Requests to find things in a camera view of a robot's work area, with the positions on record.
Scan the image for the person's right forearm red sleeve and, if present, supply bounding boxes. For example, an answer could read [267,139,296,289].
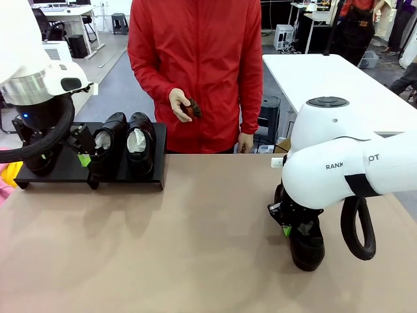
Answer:
[133,61,177,98]

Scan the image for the white office desk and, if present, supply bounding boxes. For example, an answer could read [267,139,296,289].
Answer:
[32,5,105,59]

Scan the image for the seated person's grey leg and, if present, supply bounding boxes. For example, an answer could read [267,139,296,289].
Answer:
[389,61,417,104]

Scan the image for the black shoe stand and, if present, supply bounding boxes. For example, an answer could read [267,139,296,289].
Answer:
[87,122,167,191]
[13,122,98,190]

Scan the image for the person's left hand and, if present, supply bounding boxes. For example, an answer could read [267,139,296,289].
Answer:
[237,132,254,153]

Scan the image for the standing person dark trousers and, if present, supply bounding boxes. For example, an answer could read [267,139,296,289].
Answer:
[386,0,417,55]

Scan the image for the brown cardboard box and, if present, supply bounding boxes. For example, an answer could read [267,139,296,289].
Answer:
[275,136,293,154]

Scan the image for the black mesh office chair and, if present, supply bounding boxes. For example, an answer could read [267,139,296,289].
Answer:
[32,8,68,42]

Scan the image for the white air purifier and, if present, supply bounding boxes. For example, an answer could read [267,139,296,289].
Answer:
[42,40,71,63]

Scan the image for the person in red jacket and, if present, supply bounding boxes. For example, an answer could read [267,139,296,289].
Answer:
[126,0,264,155]

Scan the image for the yellow soft item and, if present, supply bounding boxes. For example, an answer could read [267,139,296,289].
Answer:
[0,161,23,188]

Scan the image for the black braided left arm hose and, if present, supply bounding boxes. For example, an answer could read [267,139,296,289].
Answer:
[0,96,76,164]

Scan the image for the black braided right arm hose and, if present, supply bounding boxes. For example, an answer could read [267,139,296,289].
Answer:
[340,195,378,261]

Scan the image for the person's right hand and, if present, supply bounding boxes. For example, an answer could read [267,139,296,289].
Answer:
[169,87,193,123]

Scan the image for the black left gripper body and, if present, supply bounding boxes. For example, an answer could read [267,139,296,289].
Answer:
[12,117,74,147]

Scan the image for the dark plastic stool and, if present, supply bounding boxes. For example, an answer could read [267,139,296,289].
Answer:
[257,94,281,144]

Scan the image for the person in black apron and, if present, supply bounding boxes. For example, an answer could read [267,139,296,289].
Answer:
[338,0,385,66]

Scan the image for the person's left forearm red sleeve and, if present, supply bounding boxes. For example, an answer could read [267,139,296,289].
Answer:
[239,81,264,135]

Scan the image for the black braided arm hose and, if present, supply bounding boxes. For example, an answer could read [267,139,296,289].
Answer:
[0,96,76,164]
[340,195,378,261]

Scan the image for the brown wooden shoe brush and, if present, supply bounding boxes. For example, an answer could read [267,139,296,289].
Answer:
[182,97,203,120]

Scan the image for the white computer case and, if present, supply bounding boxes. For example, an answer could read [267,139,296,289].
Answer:
[273,24,296,52]

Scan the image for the large white table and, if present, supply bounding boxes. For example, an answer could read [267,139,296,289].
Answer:
[262,53,417,136]

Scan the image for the pink cloth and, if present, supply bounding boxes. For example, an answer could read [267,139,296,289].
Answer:
[0,148,16,208]

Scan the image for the black panel white-frame desk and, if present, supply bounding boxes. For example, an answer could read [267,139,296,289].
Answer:
[295,3,339,55]

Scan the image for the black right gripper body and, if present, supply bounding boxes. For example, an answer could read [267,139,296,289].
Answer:
[280,195,323,228]

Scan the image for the grey plastic bin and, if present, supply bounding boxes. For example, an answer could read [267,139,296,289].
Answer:
[358,50,381,69]

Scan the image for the black computer tower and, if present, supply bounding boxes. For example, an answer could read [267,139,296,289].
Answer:
[68,34,89,59]

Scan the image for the small grey stool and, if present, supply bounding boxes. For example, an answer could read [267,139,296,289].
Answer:
[111,12,130,35]

